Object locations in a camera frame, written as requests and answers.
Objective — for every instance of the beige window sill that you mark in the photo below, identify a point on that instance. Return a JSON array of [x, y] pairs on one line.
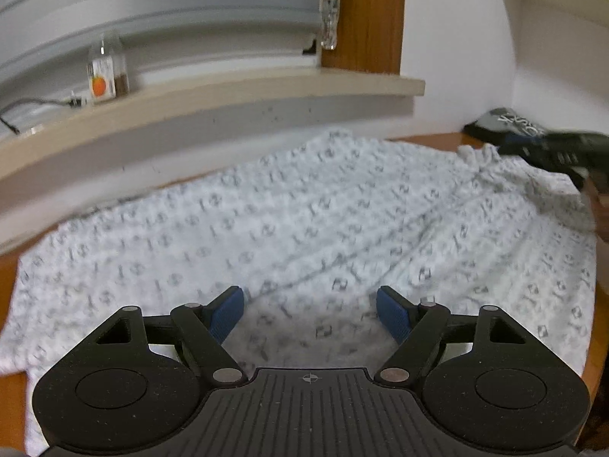
[[214, 104]]

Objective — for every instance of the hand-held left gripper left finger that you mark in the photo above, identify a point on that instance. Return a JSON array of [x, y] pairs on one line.
[[228, 312]]

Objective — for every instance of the cream wall shelf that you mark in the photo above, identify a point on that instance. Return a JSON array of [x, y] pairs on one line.
[[561, 28]]

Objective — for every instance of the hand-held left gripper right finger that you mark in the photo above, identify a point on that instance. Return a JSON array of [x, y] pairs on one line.
[[394, 314]]

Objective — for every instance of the wooden window frame post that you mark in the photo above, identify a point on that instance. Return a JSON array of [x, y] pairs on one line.
[[364, 14]]

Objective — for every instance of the white window frame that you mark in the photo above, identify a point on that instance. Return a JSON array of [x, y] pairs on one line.
[[214, 64]]

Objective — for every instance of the glass jar with orange label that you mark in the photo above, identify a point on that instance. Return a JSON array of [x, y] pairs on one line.
[[107, 76]]

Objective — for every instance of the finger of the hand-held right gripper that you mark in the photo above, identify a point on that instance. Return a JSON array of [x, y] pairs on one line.
[[521, 143]]

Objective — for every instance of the person's right hand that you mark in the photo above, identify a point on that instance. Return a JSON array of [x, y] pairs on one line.
[[602, 209]]

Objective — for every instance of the grey printed t-shirt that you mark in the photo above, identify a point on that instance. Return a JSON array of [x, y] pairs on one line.
[[509, 121]]

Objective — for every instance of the white patterned hoodie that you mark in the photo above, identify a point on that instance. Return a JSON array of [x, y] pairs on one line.
[[309, 228]]

